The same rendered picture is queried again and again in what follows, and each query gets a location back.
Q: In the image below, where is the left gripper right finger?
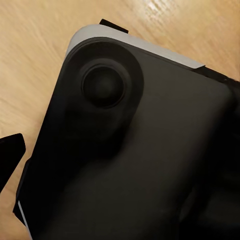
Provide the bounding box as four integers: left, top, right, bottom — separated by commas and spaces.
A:
224, 133, 240, 173

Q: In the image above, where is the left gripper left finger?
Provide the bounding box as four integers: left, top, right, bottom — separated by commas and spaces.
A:
0, 133, 26, 193

